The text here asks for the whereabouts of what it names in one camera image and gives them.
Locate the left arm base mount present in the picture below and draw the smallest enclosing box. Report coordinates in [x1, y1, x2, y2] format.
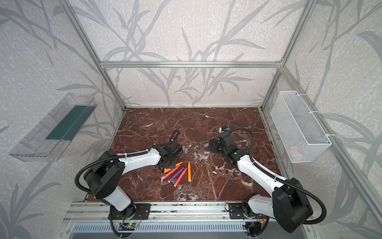
[108, 203, 151, 221]

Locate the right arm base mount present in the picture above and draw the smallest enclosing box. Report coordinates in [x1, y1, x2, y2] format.
[225, 203, 266, 220]

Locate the clear plastic wall tray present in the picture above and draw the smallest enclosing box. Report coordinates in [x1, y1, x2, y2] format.
[10, 93, 97, 162]

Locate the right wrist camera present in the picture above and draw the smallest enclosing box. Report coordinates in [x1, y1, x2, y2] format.
[219, 125, 229, 133]

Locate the circuit board with wires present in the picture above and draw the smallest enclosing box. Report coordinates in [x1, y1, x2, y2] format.
[118, 222, 140, 232]

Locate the yellow orange highlighter pen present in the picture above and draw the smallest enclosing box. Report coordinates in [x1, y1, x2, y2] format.
[188, 162, 192, 182]

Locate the aluminium front rail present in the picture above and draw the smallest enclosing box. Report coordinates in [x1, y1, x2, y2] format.
[61, 201, 314, 223]

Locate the pink highlighter pen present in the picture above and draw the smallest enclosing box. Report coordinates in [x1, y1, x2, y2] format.
[174, 168, 187, 187]
[163, 166, 180, 179]

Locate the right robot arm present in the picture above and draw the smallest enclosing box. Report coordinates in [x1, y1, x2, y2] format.
[209, 130, 327, 233]

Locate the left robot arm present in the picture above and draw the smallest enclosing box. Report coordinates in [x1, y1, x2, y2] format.
[74, 141, 183, 212]

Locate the white wire mesh basket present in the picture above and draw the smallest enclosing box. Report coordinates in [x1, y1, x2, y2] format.
[271, 91, 332, 163]

